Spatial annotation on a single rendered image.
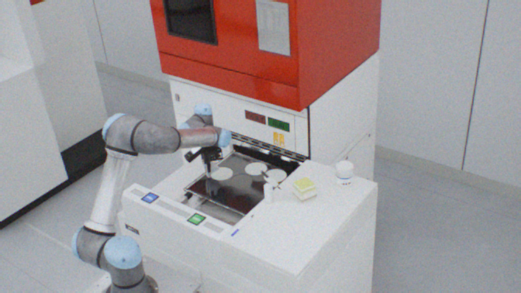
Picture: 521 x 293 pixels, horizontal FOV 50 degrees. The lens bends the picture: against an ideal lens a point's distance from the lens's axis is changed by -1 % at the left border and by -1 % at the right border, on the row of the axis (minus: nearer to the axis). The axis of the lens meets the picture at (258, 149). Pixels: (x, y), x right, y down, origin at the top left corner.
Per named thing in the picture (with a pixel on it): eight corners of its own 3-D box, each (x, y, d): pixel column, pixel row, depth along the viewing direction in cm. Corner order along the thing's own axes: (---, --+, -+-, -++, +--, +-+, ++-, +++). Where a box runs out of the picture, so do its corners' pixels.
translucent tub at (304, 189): (307, 188, 234) (306, 175, 231) (317, 198, 229) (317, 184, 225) (291, 194, 231) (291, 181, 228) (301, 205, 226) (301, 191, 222)
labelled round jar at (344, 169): (340, 177, 239) (341, 158, 234) (355, 182, 236) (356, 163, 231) (332, 185, 235) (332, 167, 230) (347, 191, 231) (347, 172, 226)
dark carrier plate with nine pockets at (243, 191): (235, 152, 274) (235, 151, 273) (295, 174, 256) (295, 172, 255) (188, 189, 251) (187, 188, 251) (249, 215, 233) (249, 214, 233)
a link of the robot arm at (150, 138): (162, 129, 185) (235, 125, 228) (136, 120, 189) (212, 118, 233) (156, 163, 186) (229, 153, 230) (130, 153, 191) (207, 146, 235)
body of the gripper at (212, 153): (223, 160, 251) (220, 137, 244) (205, 166, 248) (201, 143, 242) (217, 152, 257) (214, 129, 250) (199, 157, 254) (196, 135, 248)
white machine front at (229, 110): (181, 135, 305) (170, 67, 283) (311, 182, 262) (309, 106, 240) (177, 138, 303) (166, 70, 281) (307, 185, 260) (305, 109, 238)
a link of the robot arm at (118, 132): (94, 273, 191) (139, 117, 190) (63, 257, 197) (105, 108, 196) (117, 270, 201) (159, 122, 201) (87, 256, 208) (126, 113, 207)
